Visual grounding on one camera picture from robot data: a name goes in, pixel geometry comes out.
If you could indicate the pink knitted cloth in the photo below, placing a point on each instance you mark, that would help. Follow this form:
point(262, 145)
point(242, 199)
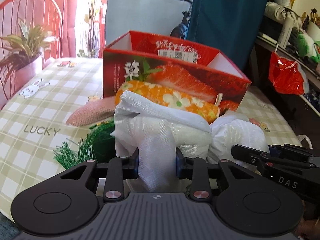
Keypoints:
point(93, 112)

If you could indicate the black metal stand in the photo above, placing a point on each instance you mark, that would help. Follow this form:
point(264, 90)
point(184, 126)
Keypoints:
point(181, 29)

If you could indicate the orange floral cloth pouch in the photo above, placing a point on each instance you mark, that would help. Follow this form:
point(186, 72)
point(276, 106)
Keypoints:
point(170, 98)

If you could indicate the teal curtain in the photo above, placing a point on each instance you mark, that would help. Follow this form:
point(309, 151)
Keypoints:
point(228, 25)

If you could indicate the white cylindrical bottle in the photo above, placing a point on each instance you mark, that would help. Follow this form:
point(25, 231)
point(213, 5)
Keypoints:
point(285, 32)

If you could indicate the green tasselled sachet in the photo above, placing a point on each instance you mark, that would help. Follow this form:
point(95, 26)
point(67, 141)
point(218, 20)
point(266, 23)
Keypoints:
point(98, 145)

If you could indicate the printed pink backdrop cloth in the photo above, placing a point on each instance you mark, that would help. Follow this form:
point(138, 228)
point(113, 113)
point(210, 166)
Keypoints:
point(34, 33)

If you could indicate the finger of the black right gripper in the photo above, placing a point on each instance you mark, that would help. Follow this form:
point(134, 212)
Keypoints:
point(257, 158)
point(293, 148)

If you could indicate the red plastic bag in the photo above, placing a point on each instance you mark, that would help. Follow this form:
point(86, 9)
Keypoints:
point(287, 76)

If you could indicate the red strawberry cardboard box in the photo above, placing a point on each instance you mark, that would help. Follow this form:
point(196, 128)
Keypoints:
point(198, 70)

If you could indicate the white mesh cloth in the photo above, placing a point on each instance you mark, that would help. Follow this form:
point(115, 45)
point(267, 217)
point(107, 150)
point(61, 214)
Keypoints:
point(157, 131)

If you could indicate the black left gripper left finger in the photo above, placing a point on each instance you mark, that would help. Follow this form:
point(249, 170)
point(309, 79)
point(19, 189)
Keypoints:
point(124, 164)

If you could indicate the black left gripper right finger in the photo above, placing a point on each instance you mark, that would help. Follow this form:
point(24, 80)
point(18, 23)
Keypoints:
point(185, 166)

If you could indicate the green white plastic bag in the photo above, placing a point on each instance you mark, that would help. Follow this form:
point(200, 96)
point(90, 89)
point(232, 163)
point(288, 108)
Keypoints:
point(307, 47)

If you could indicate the checked plaid tablecloth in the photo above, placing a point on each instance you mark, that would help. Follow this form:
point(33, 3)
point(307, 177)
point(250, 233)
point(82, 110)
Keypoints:
point(33, 123)

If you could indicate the dark wooden shelf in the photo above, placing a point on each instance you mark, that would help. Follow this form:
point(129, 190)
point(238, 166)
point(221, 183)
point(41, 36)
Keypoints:
point(300, 111)

